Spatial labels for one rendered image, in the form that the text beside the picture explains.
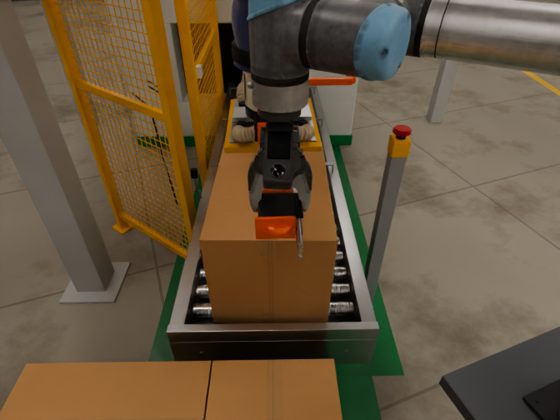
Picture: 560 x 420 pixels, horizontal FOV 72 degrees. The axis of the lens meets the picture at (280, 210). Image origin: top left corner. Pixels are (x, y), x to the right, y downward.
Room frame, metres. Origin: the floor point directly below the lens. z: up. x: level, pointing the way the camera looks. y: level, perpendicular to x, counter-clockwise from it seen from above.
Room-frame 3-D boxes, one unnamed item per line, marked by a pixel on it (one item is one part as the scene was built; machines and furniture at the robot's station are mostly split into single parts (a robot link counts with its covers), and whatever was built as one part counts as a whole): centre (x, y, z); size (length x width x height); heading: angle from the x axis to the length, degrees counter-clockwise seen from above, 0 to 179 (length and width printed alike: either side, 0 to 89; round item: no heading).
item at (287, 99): (0.60, 0.00, 1.47); 0.10 x 0.09 x 0.05; 91
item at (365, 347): (0.77, 0.02, 0.47); 0.70 x 0.03 x 0.15; 91
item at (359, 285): (1.94, -0.28, 0.50); 2.31 x 0.05 x 0.19; 1
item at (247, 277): (1.12, 0.03, 0.75); 0.60 x 0.40 x 0.40; 0
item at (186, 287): (1.93, 0.37, 0.50); 2.31 x 0.05 x 0.19; 1
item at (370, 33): (0.55, -0.11, 1.56); 0.12 x 0.12 x 0.09; 61
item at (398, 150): (1.35, -0.47, 0.50); 0.07 x 0.07 x 1.00; 1
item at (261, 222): (0.57, 0.01, 1.24); 0.08 x 0.07 x 0.05; 2
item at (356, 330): (0.77, 0.02, 0.58); 0.70 x 0.03 x 0.06; 91
